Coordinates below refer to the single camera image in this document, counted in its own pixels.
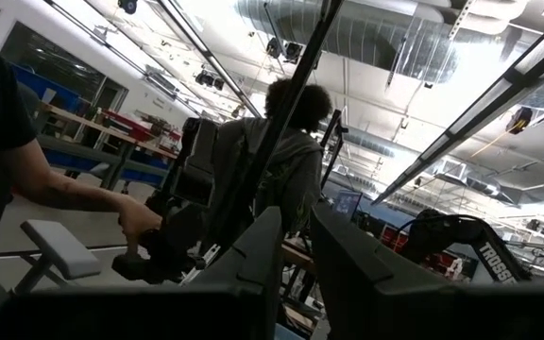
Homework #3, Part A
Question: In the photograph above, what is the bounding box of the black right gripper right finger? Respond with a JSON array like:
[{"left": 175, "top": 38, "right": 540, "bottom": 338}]
[{"left": 309, "top": 201, "right": 458, "bottom": 340}]

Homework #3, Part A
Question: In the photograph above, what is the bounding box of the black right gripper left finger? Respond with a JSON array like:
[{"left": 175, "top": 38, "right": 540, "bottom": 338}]
[{"left": 177, "top": 205, "right": 286, "bottom": 340}]

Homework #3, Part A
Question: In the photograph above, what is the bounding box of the person's forearm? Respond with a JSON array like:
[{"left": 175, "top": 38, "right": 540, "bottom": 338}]
[{"left": 14, "top": 139, "right": 129, "bottom": 213}]

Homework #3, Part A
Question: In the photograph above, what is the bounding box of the blue monitor screen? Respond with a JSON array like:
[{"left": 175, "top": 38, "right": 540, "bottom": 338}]
[{"left": 331, "top": 189, "right": 364, "bottom": 222}]

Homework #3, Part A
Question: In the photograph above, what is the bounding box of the person's hand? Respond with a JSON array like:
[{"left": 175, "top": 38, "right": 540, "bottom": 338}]
[{"left": 117, "top": 194, "right": 163, "bottom": 259}]

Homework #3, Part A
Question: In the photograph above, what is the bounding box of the black metal stand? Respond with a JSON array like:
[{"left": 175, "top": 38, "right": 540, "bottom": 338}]
[{"left": 318, "top": 109, "right": 349, "bottom": 190}]

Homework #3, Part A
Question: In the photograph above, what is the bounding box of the grey padded armrest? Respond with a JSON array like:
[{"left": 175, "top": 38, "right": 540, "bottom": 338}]
[{"left": 12, "top": 218, "right": 104, "bottom": 297}]

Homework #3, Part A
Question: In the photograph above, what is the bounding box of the red toolbox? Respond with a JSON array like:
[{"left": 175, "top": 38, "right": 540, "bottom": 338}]
[{"left": 101, "top": 109, "right": 156, "bottom": 143}]

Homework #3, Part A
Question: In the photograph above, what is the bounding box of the wooden workbench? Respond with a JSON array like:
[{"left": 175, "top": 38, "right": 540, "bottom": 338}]
[{"left": 35, "top": 101, "right": 181, "bottom": 193}]

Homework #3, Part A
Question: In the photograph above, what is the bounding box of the black frame pole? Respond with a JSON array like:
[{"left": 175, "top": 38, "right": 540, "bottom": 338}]
[{"left": 214, "top": 0, "right": 345, "bottom": 256}]

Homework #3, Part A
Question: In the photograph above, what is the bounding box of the ceiling light rail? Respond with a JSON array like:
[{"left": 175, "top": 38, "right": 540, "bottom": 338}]
[
  {"left": 44, "top": 0, "right": 264, "bottom": 119},
  {"left": 370, "top": 7, "right": 544, "bottom": 207}
]

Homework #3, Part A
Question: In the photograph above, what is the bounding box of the yellow cable reel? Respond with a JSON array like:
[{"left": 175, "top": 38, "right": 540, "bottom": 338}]
[{"left": 505, "top": 106, "right": 535, "bottom": 136}]

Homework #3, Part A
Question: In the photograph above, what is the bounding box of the silver ceiling duct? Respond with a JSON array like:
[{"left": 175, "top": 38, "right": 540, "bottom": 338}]
[{"left": 234, "top": 0, "right": 460, "bottom": 85}]

